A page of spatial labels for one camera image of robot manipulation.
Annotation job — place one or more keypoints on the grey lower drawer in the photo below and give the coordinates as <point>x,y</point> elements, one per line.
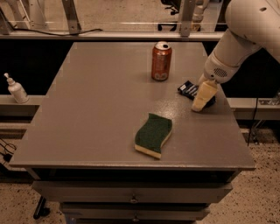
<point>137,212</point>

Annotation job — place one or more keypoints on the grey drawer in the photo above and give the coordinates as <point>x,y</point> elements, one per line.
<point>131,192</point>
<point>137,212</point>

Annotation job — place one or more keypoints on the orange soda can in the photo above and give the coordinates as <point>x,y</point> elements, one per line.
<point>161,61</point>

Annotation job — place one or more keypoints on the metal bracket right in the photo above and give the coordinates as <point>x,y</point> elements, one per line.
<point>185,17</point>

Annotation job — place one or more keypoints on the white pump bottle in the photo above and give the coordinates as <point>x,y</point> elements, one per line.
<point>16,90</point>

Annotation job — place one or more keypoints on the grey upper drawer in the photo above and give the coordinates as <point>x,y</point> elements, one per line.
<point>131,192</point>

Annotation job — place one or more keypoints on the green yellow sponge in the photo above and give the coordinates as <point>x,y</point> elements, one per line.
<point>151,137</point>

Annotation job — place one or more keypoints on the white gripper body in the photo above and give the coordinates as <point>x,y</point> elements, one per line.
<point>214,71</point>

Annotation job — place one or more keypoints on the metal bracket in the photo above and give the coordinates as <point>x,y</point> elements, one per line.
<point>73,23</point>
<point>185,17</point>

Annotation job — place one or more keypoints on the metal bracket left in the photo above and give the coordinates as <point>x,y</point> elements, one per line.
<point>73,23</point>

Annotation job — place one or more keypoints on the blue rxbar wrapper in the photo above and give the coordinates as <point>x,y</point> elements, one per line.
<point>188,90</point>

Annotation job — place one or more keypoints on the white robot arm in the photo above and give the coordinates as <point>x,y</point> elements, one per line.
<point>251,26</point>

